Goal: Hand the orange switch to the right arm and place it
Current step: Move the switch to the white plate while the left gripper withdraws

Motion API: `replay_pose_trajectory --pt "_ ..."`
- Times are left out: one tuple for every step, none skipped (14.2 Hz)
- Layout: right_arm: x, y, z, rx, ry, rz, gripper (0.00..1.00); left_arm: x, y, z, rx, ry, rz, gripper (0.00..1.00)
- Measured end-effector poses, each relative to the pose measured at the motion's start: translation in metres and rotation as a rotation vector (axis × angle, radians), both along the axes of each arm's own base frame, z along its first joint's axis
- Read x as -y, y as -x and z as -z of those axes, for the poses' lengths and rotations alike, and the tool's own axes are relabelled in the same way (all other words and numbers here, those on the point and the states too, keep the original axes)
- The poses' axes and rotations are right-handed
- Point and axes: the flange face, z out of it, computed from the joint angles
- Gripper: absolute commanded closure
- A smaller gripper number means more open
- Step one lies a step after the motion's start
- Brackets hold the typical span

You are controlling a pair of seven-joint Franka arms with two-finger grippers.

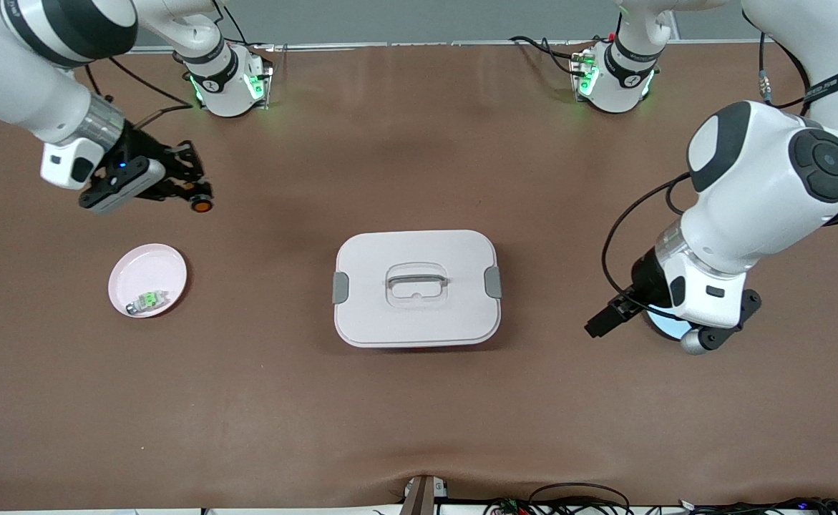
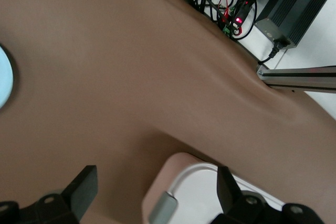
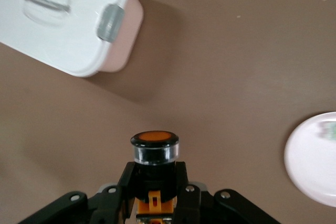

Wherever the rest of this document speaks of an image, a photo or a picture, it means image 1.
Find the pink round plate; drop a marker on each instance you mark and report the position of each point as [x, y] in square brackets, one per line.
[147, 272]

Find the aluminium table edge rail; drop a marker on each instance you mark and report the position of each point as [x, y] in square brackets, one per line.
[418, 45]

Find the brown table mat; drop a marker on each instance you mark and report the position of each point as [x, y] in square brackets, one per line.
[418, 143]

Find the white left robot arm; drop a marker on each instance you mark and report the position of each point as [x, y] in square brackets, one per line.
[762, 164]

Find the white lidded storage box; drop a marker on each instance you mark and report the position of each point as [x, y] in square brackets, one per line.
[418, 322]

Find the light blue round plate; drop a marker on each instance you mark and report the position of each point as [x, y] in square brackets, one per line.
[669, 327]

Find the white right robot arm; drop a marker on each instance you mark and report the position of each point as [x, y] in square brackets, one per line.
[18, 79]

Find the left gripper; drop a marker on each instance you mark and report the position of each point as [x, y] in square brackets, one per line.
[646, 280]

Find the orange push-button switch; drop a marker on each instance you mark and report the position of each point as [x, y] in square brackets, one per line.
[202, 205]

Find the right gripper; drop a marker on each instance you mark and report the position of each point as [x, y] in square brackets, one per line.
[141, 149]

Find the metal table edge bracket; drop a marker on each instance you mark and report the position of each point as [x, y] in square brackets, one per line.
[422, 497]

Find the green push-button switch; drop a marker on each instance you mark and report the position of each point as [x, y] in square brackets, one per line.
[148, 300]

